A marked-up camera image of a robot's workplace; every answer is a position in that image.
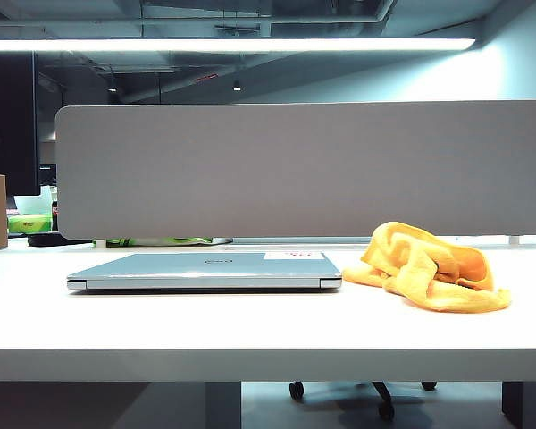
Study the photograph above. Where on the green plastic package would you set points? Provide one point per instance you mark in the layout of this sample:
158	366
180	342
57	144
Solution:
161	241

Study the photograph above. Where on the black round monitor base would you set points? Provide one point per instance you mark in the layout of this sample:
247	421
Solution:
49	240

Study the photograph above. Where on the dark table leg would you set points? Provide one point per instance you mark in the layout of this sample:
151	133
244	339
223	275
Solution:
525	404

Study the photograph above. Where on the grey fabric desk divider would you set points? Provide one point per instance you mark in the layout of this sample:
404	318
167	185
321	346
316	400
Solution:
295	170

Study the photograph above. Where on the black office chair base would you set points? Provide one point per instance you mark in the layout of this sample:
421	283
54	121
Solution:
384	395

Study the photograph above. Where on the white divider bracket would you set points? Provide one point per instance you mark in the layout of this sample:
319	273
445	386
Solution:
513	240
99	243

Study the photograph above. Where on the small pendant ceiling lamp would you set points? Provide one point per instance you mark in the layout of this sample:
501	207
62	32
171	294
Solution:
112	89
237	88

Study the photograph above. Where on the black computer monitor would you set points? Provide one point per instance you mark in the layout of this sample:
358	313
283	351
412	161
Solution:
9	134

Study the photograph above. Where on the white label sticker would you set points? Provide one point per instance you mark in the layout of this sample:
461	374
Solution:
295	255

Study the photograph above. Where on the orange microfibre rag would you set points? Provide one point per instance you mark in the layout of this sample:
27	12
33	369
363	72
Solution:
420	281

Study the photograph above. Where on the grey table leg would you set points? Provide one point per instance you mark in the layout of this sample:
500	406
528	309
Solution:
223	404

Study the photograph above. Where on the white tissue sheet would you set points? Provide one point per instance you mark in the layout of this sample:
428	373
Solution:
33	203

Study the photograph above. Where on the dark cola bottle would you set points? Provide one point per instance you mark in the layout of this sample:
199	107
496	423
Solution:
55	219

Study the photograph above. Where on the silver closed laptop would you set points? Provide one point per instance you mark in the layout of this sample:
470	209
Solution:
183	272

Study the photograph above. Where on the green tissue box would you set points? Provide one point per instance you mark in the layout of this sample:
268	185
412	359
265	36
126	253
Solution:
29	223

